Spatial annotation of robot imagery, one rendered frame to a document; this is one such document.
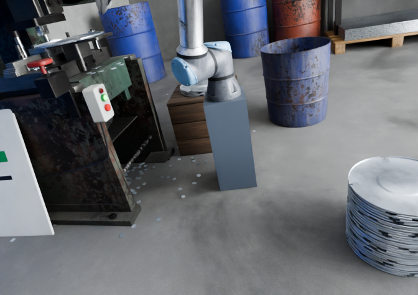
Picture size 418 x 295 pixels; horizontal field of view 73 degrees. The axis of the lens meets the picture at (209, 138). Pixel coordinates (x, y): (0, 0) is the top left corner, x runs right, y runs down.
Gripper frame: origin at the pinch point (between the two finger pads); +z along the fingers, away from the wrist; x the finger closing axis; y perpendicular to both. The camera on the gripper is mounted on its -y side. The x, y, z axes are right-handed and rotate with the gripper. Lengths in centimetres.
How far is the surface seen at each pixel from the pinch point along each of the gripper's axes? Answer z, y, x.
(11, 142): 54, -38, 17
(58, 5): 1.4, -7.4, 15.5
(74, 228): 89, -44, -14
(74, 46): 13.7, -14.5, 3.6
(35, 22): 7.5, -18.8, 17.9
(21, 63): 21.8, -28.8, 17.2
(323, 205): 41, -32, -116
